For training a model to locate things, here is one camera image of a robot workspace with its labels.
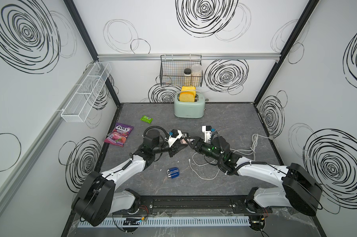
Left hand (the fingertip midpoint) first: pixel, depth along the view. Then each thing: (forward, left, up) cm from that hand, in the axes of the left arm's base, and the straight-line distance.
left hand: (184, 143), depth 77 cm
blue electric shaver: (-10, +6, -15) cm, 19 cm away
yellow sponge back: (+42, +1, +3) cm, 42 cm away
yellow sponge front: (+33, -1, +3) cm, 33 cm away
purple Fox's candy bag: (+14, +44, -16) cm, 49 cm away
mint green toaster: (+34, -4, -11) cm, 36 cm away
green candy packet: (+29, +28, -16) cm, 43 cm away
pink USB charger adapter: (-1, +1, +4) cm, 4 cm away
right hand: (-1, -1, +3) cm, 4 cm away
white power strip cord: (+4, -43, -15) cm, 45 cm away
